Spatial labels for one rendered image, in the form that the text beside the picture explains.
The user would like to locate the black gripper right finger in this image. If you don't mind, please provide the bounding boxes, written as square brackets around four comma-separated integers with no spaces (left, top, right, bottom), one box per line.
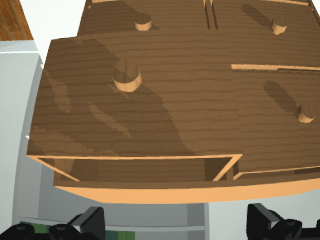
[246,203,320,240]

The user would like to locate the brown wooden chest of drawers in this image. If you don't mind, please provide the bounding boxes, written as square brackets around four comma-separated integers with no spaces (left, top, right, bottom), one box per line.
[53,0,320,204]

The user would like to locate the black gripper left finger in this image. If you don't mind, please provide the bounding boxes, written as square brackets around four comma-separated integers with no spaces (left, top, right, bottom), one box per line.
[0,206,106,240]

